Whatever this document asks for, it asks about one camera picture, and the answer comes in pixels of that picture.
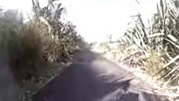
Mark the tall cane grass stand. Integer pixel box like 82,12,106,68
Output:
0,0,97,101
90,0,179,101

